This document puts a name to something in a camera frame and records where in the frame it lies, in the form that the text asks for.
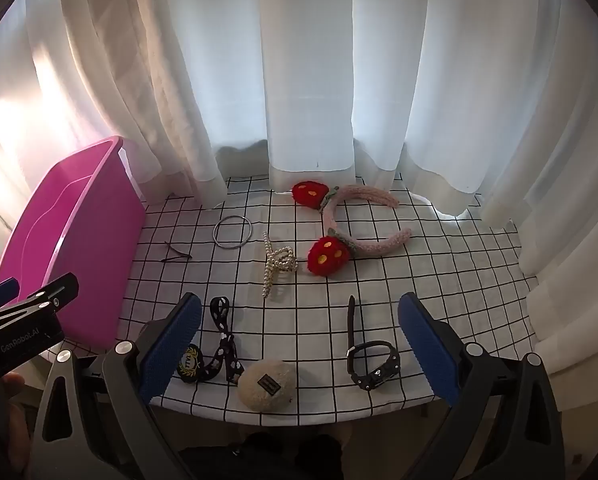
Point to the person's left hand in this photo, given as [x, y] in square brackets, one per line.
[15, 391]

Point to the cream curtain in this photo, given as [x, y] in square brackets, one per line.
[554, 160]
[129, 85]

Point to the pink strawberry headband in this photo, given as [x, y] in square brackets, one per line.
[329, 255]

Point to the beige fuzzy hair clip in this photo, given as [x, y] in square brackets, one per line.
[266, 385]

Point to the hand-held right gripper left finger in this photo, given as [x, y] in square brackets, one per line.
[176, 355]

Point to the black hairpin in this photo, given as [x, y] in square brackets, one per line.
[179, 258]

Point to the pink plastic bin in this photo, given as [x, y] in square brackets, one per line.
[79, 240]

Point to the white sheer curtain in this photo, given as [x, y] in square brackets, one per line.
[309, 60]

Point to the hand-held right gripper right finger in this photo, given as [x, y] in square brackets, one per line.
[426, 347]

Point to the pearl hair claw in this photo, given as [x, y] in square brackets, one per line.
[279, 260]

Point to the black digital wristwatch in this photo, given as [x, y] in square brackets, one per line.
[374, 365]

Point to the black polka dot ribbon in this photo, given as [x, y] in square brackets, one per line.
[224, 345]

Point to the silver metal bangle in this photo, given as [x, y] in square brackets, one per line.
[218, 240]

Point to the black oval gold-crest badge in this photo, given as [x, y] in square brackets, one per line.
[189, 364]

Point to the white black-grid tablecloth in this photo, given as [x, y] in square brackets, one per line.
[419, 270]

